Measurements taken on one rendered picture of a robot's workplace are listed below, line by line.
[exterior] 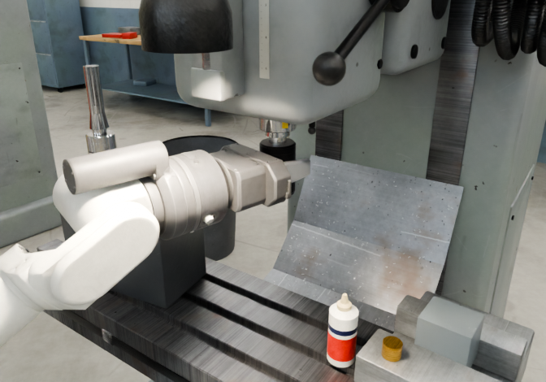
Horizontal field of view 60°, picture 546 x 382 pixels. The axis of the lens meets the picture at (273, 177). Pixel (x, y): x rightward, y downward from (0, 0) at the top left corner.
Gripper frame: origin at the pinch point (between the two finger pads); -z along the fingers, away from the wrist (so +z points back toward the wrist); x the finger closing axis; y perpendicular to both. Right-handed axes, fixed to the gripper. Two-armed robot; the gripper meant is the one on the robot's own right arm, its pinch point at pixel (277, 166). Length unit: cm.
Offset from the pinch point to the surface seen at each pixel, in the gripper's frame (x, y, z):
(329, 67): -15.7, -15.3, 8.0
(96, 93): 32.7, -5.7, 10.5
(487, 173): -9.2, 8.3, -40.8
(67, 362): 130, 123, 1
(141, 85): 560, 99, -245
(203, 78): -3.2, -13.2, 12.7
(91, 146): 32.8, 2.9, 12.4
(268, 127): -0.8, -5.8, 2.3
